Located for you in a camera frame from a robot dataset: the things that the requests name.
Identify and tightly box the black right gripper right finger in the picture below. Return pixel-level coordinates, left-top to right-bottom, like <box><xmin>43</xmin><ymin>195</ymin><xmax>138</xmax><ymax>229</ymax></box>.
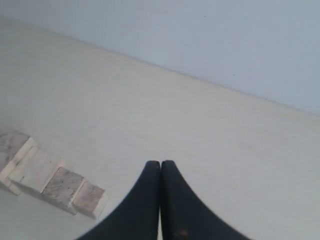
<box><xmin>160</xmin><ymin>160</ymin><xmax>247</xmax><ymax>240</ymax></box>

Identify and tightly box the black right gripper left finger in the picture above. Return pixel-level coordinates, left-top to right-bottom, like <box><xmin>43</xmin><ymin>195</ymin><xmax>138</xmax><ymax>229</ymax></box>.
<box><xmin>79</xmin><ymin>160</ymin><xmax>161</xmax><ymax>240</ymax></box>

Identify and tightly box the smallest wooden cube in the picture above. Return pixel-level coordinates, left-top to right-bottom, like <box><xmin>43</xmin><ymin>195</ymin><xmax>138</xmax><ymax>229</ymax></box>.
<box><xmin>72</xmin><ymin>181</ymin><xmax>108</xmax><ymax>220</ymax></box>

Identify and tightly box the third largest wooden cube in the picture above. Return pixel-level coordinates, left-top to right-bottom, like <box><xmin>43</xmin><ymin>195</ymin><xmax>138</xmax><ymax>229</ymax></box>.
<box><xmin>41</xmin><ymin>167</ymin><xmax>85</xmax><ymax>215</ymax></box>

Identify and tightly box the second largest wooden cube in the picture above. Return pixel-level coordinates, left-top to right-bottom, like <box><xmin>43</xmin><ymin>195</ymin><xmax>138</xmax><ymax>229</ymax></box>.
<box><xmin>8</xmin><ymin>146</ymin><xmax>67</xmax><ymax>196</ymax></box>

